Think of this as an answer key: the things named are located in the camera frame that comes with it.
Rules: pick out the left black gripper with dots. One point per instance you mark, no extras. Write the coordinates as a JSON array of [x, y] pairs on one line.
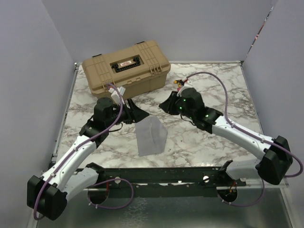
[[134, 114]]

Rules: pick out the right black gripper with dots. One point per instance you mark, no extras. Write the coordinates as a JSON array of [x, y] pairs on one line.
[[168, 106]]

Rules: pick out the grey translucent envelope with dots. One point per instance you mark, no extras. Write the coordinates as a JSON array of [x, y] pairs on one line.
[[151, 136]]

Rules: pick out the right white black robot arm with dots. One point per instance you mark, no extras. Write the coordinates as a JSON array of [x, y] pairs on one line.
[[271, 161]]

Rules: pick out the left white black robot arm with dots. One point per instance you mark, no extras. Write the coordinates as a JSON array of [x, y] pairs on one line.
[[49, 194]]

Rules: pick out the tan plastic toolbox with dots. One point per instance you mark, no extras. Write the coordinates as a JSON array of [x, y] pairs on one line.
[[140, 68]]

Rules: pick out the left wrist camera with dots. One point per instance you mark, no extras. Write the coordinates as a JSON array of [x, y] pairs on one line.
[[116, 93]]

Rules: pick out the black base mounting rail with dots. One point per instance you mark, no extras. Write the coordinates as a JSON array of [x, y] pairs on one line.
[[160, 182]]

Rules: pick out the aluminium frame rail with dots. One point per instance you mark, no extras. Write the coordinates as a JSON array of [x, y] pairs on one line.
[[47, 153]]

